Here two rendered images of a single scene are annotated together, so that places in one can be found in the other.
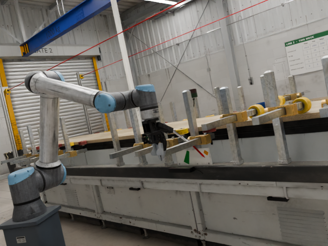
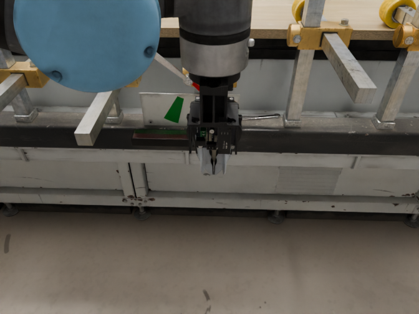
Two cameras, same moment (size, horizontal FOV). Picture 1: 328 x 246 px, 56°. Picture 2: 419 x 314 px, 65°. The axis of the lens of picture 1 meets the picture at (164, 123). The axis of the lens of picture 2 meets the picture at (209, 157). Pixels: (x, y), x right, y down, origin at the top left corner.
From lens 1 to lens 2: 1.24 m
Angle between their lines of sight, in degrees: 53
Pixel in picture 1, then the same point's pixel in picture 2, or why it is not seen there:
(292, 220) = (298, 171)
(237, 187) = (272, 156)
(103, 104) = (104, 42)
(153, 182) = (60, 151)
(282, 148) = (396, 104)
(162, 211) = (50, 174)
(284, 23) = not seen: outside the picture
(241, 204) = not seen: hidden behind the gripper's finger
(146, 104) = (236, 19)
